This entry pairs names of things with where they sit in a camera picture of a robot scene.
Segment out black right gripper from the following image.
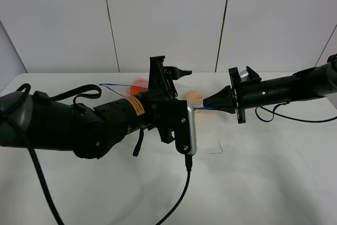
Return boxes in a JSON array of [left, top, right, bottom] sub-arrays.
[[203, 66, 263, 124]]

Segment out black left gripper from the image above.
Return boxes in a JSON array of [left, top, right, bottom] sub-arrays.
[[143, 56, 192, 155]]

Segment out clear zip file bag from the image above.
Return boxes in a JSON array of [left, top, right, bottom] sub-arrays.
[[99, 77, 219, 116]]

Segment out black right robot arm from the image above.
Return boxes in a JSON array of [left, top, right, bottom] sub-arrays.
[[203, 54, 336, 124]]

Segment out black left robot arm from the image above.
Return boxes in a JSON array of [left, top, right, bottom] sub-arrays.
[[1, 56, 196, 159]]

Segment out yellow lemon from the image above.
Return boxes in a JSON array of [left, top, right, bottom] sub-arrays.
[[184, 91, 205, 115]]

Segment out orange fruit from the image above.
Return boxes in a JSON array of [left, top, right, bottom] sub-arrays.
[[127, 78, 148, 95]]

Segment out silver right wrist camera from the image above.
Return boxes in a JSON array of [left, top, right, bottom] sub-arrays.
[[239, 70, 250, 82]]

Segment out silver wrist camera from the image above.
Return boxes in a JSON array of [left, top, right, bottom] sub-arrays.
[[187, 102, 197, 155], [239, 70, 250, 82]]

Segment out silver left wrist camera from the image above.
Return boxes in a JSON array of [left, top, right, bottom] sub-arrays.
[[187, 102, 197, 155]]

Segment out black left camera cable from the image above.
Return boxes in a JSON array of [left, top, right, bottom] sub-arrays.
[[0, 82, 194, 225]]

